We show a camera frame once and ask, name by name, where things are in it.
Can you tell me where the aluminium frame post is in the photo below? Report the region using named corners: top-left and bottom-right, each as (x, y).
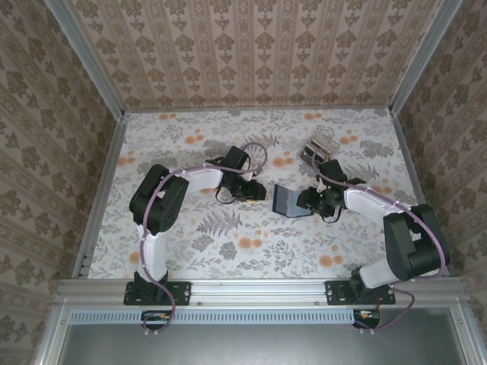
top-left (44, 0), bottom-right (126, 117)
top-left (388, 0), bottom-right (464, 115)

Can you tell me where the left thin black camera cable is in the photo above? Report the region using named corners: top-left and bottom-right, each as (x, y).
top-left (214, 187), bottom-right (239, 205)

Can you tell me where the aluminium side rail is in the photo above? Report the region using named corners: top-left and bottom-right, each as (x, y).
top-left (71, 112), bottom-right (129, 279)
top-left (390, 109), bottom-right (453, 278)

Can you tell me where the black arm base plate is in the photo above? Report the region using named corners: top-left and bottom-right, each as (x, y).
top-left (326, 280), bottom-right (397, 306)
top-left (124, 280), bottom-right (192, 306)

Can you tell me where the thin aluminium cross rail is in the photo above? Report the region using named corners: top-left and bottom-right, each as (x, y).
top-left (123, 106), bottom-right (393, 115)

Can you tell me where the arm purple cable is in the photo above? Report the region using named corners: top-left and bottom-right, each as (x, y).
top-left (311, 146), bottom-right (448, 336)
top-left (139, 141), bottom-right (270, 338)

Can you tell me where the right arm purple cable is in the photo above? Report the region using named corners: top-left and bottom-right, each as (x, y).
top-left (311, 146), bottom-right (448, 336)

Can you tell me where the wide aluminium mounting rail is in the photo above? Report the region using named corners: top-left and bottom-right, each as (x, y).
top-left (56, 277), bottom-right (468, 307)

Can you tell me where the floral patterned table cover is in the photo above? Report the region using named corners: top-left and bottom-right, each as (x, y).
top-left (89, 109), bottom-right (442, 281)

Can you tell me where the blue leather card holder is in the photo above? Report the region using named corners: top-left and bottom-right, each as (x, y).
top-left (272, 183), bottom-right (316, 219)

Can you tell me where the slotted grey cable duct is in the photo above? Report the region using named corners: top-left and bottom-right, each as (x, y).
top-left (69, 307), bottom-right (384, 326)

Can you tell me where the grey metal panel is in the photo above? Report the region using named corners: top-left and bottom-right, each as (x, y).
top-left (60, 322), bottom-right (463, 365)

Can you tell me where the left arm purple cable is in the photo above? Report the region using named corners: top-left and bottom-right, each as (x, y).
top-left (139, 141), bottom-right (270, 338)

